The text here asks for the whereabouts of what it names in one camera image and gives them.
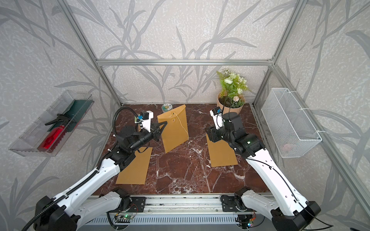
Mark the kraft file bag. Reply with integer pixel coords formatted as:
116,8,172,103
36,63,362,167
116,147,153,185
157,105,189,153
206,135,238,167

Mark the bag closure string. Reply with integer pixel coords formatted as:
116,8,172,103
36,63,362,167
173,112,190,141

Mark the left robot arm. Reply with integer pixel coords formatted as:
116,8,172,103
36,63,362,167
23,120,167,231

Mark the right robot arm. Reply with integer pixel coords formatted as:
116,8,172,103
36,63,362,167
205,107,321,231

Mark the small labelled tin can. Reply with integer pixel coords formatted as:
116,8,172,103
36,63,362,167
161,104,173,113

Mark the peach flower pot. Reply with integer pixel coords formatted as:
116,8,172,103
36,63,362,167
217,93,245,114

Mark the green artificial plant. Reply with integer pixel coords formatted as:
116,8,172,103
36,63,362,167
216,69,250,108

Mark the green dustpan scoop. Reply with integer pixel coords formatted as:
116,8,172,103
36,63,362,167
45,100,93,132

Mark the left circuit board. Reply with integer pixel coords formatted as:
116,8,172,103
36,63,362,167
113,213,137,224

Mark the circuit board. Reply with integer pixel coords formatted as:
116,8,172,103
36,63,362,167
113,213,137,224
235,214,255,230

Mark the right circuit board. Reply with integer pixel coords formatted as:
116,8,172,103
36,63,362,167
235,214,255,230

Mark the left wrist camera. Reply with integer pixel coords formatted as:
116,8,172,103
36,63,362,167
136,111,154,132

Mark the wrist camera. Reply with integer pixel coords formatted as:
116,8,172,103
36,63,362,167
210,106,224,130
136,111,154,132

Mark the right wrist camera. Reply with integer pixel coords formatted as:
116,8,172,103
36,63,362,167
210,106,224,130

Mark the white wire mesh basket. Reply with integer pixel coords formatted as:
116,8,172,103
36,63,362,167
261,88,322,158

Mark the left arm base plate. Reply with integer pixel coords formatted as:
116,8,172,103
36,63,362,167
109,197,146,213

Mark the aluminium front rail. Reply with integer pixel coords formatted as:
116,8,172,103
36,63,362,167
59,194,304,217

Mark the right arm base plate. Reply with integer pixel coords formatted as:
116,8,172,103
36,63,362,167
220,194,257,213

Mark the clear plastic wall bin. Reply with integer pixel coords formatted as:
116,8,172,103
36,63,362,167
9,90,94,157

